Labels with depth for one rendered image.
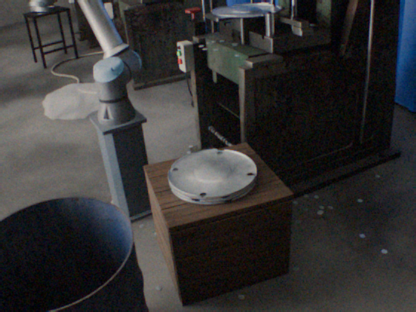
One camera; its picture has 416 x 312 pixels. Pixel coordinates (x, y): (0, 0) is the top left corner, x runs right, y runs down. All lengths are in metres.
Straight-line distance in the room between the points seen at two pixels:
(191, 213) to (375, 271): 0.72
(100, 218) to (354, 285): 0.89
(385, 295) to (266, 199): 0.55
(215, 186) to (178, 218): 0.16
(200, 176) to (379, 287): 0.73
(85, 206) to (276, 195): 0.57
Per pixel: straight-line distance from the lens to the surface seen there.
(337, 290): 1.50
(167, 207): 1.28
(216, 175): 1.34
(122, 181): 1.71
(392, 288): 1.54
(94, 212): 1.18
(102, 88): 1.59
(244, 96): 1.59
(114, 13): 3.67
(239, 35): 1.78
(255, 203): 1.26
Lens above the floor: 1.10
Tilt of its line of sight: 30 degrees down
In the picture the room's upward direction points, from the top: 5 degrees counter-clockwise
